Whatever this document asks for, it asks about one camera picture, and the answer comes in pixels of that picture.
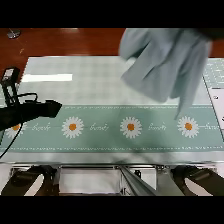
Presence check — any black cable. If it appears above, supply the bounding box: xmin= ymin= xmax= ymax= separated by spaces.
xmin=15 ymin=92 xmax=39 ymax=104
xmin=0 ymin=122 xmax=25 ymax=160

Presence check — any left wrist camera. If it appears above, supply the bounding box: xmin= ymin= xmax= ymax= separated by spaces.
xmin=1 ymin=66 xmax=22 ymax=108

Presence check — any light blue shirt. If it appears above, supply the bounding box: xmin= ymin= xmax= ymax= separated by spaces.
xmin=118 ymin=27 xmax=214 ymax=121

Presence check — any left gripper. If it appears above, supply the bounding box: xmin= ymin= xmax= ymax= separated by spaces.
xmin=31 ymin=99 xmax=64 ymax=119

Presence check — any silver frame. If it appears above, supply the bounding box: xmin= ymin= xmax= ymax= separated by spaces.
xmin=0 ymin=161 xmax=224 ymax=197

